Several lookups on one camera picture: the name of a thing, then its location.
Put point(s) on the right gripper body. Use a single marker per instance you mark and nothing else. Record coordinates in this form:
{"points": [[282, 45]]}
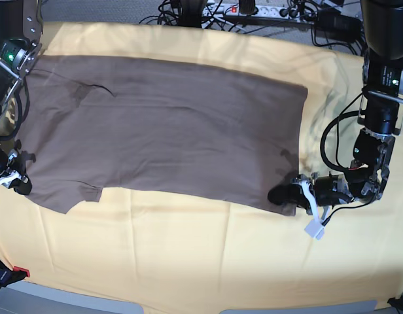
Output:
{"points": [[16, 168]]}

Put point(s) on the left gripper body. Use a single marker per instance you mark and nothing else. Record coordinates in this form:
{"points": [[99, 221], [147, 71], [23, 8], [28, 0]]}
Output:
{"points": [[328, 191]]}

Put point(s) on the brown T-shirt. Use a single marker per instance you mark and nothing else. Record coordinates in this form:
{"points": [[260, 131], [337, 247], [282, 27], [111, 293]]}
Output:
{"points": [[97, 122]]}

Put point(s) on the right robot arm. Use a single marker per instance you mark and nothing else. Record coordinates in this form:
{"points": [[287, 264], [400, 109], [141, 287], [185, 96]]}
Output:
{"points": [[21, 28]]}

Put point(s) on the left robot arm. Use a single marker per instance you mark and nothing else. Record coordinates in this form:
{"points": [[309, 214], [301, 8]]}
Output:
{"points": [[364, 181]]}

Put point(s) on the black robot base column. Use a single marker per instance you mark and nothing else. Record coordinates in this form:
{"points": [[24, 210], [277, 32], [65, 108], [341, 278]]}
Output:
{"points": [[191, 13]]}

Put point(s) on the blue red clamp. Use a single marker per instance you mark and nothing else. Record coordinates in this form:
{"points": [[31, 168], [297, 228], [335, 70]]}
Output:
{"points": [[9, 276]]}

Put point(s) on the yellow table cloth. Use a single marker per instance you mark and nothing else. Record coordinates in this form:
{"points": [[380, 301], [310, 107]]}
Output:
{"points": [[181, 254]]}

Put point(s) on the black clamp right corner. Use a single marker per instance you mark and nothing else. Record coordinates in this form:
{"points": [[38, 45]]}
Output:
{"points": [[396, 303]]}

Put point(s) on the black power adapter box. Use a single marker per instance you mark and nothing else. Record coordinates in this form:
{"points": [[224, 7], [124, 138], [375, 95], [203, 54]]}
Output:
{"points": [[338, 25]]}

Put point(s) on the white power strip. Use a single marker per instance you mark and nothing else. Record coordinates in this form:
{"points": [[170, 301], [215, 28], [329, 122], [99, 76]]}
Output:
{"points": [[262, 13]]}

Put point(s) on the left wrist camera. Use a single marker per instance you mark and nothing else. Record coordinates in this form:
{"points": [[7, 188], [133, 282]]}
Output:
{"points": [[315, 229]]}

